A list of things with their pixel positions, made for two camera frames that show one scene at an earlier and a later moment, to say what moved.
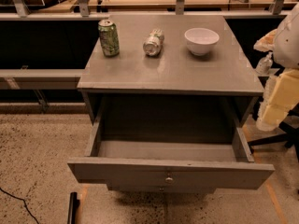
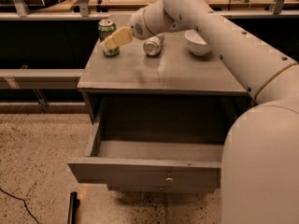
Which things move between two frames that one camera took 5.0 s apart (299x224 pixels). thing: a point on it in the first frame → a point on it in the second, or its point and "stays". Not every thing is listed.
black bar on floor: [74, 205] stays
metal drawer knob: [169, 180] stays
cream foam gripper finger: [280, 95] → [121, 36]
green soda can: [109, 36] stays
